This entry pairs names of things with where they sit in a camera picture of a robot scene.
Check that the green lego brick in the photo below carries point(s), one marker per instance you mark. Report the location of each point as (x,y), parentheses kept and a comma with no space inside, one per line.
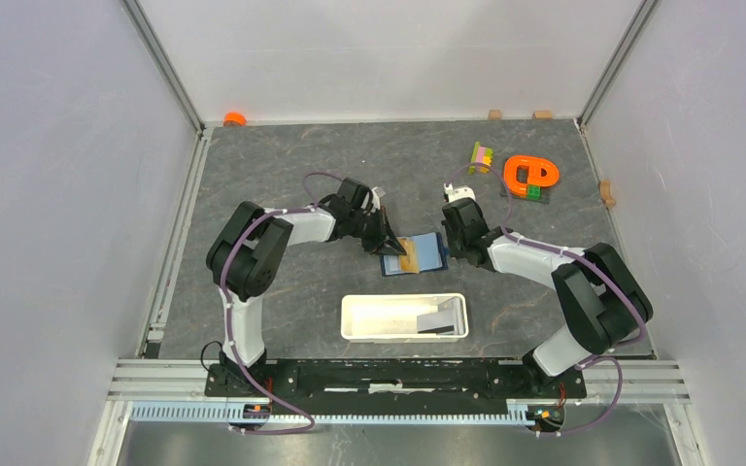
(533,192)

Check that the white plastic tray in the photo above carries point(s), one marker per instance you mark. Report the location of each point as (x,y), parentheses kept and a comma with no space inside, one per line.
(392,318)

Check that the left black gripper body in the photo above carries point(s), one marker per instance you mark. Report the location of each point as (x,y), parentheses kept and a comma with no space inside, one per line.
(370,230)

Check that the gold credit card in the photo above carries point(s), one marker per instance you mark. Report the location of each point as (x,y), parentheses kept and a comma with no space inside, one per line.
(409,261)

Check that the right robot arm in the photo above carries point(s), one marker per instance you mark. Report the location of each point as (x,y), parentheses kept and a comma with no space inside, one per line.
(603,305)

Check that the navy blue card holder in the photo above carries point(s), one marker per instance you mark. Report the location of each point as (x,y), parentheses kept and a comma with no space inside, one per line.
(425,253)

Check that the stack of silver cards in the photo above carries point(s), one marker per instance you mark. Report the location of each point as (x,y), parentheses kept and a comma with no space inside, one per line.
(446,323)

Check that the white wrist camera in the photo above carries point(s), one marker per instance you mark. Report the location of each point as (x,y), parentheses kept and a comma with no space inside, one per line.
(376,193)
(453,193)

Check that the orange marble run piece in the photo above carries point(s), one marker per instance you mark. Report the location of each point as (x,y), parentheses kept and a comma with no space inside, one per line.
(521,170)

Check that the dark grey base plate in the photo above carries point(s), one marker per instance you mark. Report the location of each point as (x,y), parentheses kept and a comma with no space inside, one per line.
(545,195)

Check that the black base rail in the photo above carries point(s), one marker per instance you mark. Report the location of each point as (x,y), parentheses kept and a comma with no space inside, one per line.
(407,386)

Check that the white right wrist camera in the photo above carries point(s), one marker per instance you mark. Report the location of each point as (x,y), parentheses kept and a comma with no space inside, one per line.
(453,193)

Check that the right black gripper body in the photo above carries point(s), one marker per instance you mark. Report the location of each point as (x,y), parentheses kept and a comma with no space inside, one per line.
(455,242)

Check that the curved wooden piece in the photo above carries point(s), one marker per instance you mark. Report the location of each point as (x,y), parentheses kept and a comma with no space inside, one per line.
(606,194)

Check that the orange round cap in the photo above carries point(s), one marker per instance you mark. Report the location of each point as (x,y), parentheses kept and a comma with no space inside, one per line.
(234,119)

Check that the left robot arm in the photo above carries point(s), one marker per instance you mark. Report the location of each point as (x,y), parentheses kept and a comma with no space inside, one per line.
(246,256)

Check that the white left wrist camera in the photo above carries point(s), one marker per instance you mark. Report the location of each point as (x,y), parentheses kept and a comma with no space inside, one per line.
(376,193)

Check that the right wooden block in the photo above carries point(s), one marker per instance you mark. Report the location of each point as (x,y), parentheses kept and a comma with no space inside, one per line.
(543,114)

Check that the pink green block stack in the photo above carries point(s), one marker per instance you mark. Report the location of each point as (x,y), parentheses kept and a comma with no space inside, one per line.
(481,159)

